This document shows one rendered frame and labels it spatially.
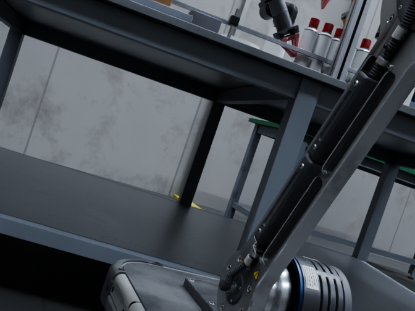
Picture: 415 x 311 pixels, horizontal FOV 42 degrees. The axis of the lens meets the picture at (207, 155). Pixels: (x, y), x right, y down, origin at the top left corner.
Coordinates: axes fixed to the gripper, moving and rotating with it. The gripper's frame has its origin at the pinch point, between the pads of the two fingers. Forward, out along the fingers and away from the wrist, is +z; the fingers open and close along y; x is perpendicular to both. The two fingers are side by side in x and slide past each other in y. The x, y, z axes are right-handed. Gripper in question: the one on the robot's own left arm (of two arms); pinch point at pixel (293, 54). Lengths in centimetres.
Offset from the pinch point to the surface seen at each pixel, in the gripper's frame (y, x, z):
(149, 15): -46, 48, -23
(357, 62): -1.7, -20.9, 10.3
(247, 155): 182, -10, 62
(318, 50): -2.3, -8.4, 1.5
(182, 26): -46, 41, -18
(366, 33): 265, -163, 15
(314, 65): -2.5, -5.1, 5.9
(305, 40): -1.3, -5.2, -3.3
